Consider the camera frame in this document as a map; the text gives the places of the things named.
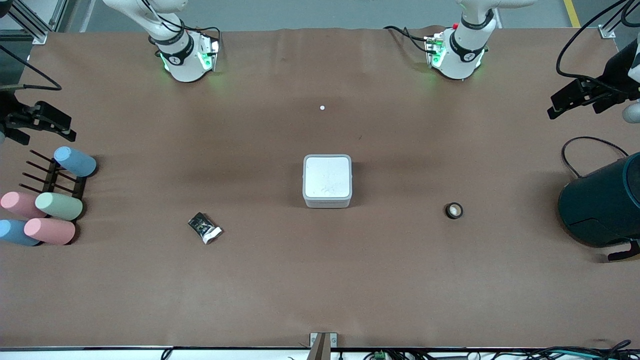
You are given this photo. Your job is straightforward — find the black peg rack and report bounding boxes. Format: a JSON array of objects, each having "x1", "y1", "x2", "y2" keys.
[{"x1": 19, "y1": 149, "x2": 87, "y2": 201}]

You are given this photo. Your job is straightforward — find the white lidded trash bin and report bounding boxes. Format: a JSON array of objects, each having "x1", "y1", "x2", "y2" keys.
[{"x1": 302, "y1": 154, "x2": 353, "y2": 209}]

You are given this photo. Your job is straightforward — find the black right base cable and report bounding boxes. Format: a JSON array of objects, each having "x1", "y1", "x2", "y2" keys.
[{"x1": 187, "y1": 26, "x2": 222, "y2": 48}]

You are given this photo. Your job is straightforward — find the paper table cover sheet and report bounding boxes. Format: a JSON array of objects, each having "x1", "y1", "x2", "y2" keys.
[{"x1": 0, "y1": 26, "x2": 640, "y2": 349}]

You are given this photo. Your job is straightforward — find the black snack wrapper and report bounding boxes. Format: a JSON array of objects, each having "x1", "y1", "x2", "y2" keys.
[{"x1": 188, "y1": 212, "x2": 224, "y2": 246}]

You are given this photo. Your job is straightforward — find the pink cylinder cup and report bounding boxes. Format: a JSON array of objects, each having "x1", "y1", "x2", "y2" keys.
[
  {"x1": 23, "y1": 218, "x2": 76, "y2": 246},
  {"x1": 0, "y1": 191, "x2": 48, "y2": 219}
]

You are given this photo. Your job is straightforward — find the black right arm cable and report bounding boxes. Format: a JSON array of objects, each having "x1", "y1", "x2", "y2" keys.
[{"x1": 0, "y1": 45, "x2": 62, "y2": 91}]

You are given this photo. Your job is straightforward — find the aluminium frame strut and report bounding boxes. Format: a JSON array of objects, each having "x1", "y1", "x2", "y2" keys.
[
  {"x1": 0, "y1": 0, "x2": 68, "y2": 46},
  {"x1": 598, "y1": 0, "x2": 640, "y2": 40}
]

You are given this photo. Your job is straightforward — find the black base cable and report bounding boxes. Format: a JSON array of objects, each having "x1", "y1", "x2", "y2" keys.
[
  {"x1": 187, "y1": 26, "x2": 222, "y2": 48},
  {"x1": 384, "y1": 25, "x2": 432, "y2": 53}
]

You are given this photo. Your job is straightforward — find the black left base cable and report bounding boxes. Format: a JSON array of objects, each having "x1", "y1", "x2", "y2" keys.
[{"x1": 384, "y1": 25, "x2": 432, "y2": 53}]

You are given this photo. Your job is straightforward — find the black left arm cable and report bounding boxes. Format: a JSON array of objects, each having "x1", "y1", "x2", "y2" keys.
[{"x1": 556, "y1": 0, "x2": 640, "y2": 83}]

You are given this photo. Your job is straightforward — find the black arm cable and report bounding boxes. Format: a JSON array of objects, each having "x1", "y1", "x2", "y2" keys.
[
  {"x1": 0, "y1": 45, "x2": 62, "y2": 91},
  {"x1": 556, "y1": 0, "x2": 640, "y2": 83}
]

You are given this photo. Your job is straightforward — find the metal edge bracket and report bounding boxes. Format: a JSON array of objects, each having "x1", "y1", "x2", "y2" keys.
[{"x1": 309, "y1": 332, "x2": 338, "y2": 360}]

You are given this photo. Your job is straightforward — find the black container cable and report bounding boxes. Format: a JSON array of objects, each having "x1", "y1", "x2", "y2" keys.
[{"x1": 561, "y1": 136, "x2": 630, "y2": 178}]

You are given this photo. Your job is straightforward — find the dark teal round container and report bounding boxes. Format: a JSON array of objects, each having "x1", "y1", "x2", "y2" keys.
[{"x1": 557, "y1": 151, "x2": 640, "y2": 262}]

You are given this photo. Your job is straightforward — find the green cylinder cup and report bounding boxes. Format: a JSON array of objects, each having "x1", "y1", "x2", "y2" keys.
[{"x1": 35, "y1": 192, "x2": 84, "y2": 222}]

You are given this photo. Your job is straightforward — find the tangled black cable bundle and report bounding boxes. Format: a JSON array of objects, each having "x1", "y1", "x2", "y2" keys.
[{"x1": 520, "y1": 340, "x2": 640, "y2": 360}]

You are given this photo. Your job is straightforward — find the blue cylinder cup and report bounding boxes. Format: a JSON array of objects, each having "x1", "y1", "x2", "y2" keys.
[
  {"x1": 0, "y1": 219, "x2": 41, "y2": 247},
  {"x1": 53, "y1": 146, "x2": 97, "y2": 178}
]

